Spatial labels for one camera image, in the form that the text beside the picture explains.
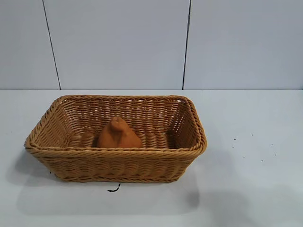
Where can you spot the short black thread piece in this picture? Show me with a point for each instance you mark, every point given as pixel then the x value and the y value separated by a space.
pixel 114 189

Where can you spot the brown woven wicker basket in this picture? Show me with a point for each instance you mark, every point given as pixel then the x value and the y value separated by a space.
pixel 118 163

